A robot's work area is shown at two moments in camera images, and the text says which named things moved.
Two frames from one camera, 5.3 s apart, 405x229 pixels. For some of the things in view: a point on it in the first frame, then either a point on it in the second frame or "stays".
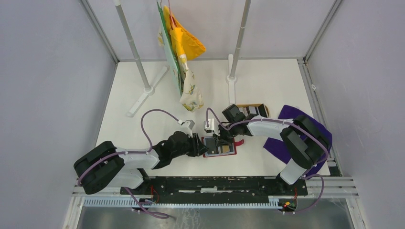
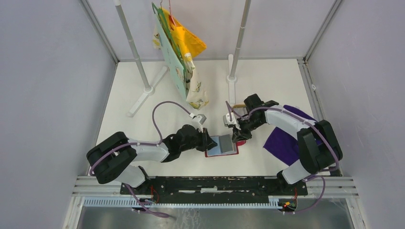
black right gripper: x=221 y=140 to x=241 y=135
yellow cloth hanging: x=186 y=43 stays
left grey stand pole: x=149 y=90 stays
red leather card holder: x=214 y=150 stays
